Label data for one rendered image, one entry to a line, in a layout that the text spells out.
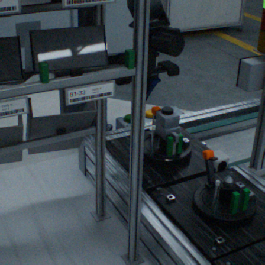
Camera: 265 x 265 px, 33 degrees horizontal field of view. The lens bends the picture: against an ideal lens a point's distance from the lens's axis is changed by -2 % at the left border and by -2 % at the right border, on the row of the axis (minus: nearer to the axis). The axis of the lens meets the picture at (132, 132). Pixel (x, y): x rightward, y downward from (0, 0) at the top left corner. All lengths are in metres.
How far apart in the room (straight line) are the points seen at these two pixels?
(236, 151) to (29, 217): 0.61
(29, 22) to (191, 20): 2.16
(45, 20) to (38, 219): 3.11
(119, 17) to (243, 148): 3.17
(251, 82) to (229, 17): 4.77
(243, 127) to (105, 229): 0.60
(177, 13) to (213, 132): 4.03
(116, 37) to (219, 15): 1.73
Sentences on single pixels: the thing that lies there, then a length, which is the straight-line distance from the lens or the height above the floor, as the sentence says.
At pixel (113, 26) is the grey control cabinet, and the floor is 0.39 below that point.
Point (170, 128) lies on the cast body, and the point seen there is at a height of 1.05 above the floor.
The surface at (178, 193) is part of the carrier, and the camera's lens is 1.05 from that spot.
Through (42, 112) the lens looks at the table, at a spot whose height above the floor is 0.86.
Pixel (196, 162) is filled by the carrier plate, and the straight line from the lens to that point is 1.17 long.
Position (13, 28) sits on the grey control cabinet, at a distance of 4.06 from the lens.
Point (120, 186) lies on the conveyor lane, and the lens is 1.08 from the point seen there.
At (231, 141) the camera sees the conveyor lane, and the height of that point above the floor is 0.92.
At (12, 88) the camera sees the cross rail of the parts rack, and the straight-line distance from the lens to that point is 0.71.
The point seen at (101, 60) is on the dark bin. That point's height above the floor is 1.32.
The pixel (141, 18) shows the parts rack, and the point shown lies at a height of 1.40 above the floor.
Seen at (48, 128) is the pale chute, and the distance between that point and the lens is 0.97.
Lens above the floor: 1.59
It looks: 29 degrees down
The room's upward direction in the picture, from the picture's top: 2 degrees clockwise
